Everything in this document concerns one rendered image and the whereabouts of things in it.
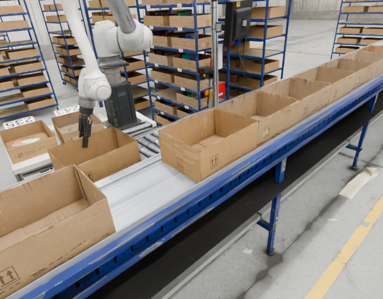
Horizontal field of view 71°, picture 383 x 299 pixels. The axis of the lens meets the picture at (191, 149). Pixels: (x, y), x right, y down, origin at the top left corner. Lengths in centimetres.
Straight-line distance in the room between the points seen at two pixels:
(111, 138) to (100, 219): 90
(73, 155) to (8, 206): 64
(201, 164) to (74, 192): 52
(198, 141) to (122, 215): 62
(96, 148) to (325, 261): 167
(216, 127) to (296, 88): 79
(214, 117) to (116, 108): 82
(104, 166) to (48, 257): 64
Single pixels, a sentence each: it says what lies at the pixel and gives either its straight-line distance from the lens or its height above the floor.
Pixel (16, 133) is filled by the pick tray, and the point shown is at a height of 80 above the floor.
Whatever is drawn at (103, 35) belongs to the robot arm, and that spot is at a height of 140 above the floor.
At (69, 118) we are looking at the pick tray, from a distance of 233.
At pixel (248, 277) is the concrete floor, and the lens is 194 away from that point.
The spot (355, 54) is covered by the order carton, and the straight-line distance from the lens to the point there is 315.
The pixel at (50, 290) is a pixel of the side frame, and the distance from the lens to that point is 91.
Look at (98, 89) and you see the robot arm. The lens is 138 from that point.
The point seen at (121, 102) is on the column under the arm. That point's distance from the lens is 205.
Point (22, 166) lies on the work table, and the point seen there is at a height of 75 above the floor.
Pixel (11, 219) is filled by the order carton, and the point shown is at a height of 94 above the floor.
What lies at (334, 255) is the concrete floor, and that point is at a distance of 219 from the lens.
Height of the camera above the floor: 158
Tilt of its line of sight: 29 degrees down
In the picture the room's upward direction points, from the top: 4 degrees counter-clockwise
